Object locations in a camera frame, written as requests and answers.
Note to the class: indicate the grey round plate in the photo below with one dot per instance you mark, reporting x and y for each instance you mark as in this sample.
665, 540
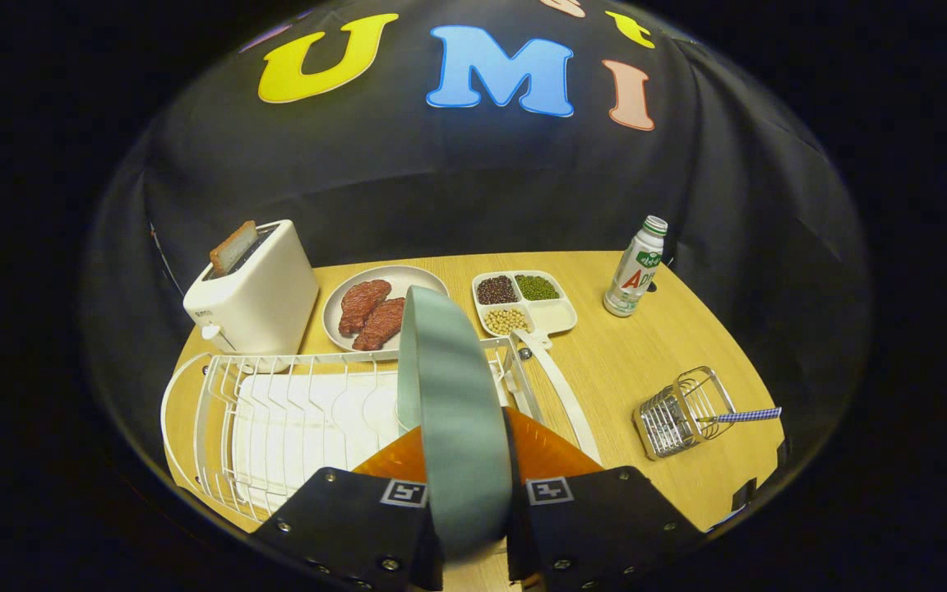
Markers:
358, 275

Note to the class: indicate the brown toast slice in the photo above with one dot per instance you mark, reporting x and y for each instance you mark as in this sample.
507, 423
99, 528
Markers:
231, 248

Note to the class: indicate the pile of dark red beans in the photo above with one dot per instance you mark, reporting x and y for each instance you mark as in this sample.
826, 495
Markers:
496, 290

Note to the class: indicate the white toaster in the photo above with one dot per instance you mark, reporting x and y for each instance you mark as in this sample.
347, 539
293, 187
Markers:
268, 296

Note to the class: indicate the pile of yellow soybeans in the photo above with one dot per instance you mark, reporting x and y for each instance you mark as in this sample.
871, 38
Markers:
507, 321

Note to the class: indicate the white green drink bottle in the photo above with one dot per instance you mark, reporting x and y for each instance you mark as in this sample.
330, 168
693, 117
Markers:
634, 275

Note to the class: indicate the pile of green beans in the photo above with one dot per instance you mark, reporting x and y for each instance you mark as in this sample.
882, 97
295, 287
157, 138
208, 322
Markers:
538, 288

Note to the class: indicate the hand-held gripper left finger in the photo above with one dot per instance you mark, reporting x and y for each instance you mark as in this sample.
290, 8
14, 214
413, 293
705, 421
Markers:
350, 526

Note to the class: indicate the red steak piece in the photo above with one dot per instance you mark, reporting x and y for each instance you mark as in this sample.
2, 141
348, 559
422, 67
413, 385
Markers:
362, 304
381, 325

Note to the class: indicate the black backdrop cloth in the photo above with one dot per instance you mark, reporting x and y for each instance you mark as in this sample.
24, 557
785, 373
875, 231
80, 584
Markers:
441, 181

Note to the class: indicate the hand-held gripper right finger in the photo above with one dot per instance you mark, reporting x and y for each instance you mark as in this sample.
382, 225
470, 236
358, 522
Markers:
588, 526

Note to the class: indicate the white drip tray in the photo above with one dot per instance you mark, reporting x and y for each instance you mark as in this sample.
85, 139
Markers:
309, 427

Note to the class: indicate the white divided tray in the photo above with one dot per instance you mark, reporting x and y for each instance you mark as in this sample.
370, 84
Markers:
556, 315

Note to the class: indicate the light green plate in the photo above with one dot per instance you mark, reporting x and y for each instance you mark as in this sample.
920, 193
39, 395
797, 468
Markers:
457, 427

